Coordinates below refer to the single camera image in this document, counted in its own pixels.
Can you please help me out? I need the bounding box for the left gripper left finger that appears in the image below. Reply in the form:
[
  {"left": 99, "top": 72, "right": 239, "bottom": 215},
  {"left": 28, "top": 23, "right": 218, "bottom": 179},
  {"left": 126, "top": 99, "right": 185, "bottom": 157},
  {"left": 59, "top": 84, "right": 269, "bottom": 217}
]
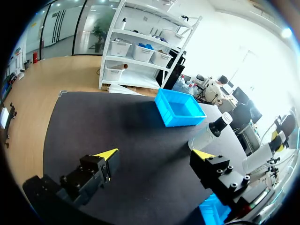
[{"left": 56, "top": 148, "right": 120, "bottom": 207}]

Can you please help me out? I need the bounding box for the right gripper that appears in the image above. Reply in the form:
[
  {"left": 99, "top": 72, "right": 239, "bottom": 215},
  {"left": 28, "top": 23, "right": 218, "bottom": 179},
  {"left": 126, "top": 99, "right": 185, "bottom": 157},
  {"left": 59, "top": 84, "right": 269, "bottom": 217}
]
[{"left": 269, "top": 112, "right": 297, "bottom": 153}]

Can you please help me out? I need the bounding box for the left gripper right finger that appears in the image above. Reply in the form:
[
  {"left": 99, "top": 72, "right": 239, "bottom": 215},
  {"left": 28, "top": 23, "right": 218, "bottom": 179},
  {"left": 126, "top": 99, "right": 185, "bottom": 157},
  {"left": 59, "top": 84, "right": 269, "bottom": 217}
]
[{"left": 189, "top": 149, "right": 251, "bottom": 207}]

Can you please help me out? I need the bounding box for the white bottle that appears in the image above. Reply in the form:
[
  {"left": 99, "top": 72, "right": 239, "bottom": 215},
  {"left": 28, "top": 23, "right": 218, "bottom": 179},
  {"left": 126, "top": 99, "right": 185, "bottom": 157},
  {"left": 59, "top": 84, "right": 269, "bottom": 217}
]
[{"left": 188, "top": 112, "right": 233, "bottom": 153}]

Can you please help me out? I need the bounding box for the blue plastic bin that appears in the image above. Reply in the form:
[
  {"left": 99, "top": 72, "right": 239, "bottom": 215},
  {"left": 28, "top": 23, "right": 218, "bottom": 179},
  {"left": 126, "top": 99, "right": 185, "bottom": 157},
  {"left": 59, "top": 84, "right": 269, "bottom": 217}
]
[
  {"left": 198, "top": 193, "right": 233, "bottom": 225},
  {"left": 154, "top": 88, "right": 208, "bottom": 128}
]

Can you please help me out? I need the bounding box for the person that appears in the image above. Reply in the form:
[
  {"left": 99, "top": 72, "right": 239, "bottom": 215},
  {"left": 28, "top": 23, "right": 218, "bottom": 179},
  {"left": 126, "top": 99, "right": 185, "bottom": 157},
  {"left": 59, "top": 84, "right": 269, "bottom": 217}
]
[{"left": 205, "top": 75, "right": 229, "bottom": 106}]

